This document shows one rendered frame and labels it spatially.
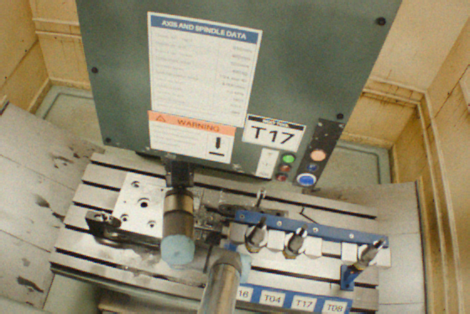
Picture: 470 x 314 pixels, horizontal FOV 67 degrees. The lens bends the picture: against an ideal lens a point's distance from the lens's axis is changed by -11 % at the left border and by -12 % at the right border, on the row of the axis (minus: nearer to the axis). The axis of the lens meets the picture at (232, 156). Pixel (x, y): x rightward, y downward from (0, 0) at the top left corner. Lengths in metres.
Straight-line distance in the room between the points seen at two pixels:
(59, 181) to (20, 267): 0.44
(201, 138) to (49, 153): 1.32
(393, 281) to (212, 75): 1.29
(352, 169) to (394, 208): 0.44
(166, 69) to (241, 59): 0.12
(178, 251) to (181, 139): 0.26
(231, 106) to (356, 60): 0.21
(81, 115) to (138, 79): 1.64
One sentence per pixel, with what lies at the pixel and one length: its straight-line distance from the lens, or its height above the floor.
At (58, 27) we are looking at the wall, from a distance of 2.14.
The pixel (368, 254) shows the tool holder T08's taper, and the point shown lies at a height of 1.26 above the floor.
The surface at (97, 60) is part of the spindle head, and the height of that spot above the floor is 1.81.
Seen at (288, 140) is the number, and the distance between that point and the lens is 0.69.
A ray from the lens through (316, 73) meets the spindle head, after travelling 0.59.
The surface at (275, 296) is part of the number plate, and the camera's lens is 1.36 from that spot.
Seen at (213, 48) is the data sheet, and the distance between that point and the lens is 0.58.
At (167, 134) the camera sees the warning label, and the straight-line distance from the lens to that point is 0.74.
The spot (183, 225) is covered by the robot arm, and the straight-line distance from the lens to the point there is 0.90.
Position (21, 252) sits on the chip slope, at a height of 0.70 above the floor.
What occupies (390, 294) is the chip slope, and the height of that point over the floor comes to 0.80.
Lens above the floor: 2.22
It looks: 53 degrees down
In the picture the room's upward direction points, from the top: 10 degrees clockwise
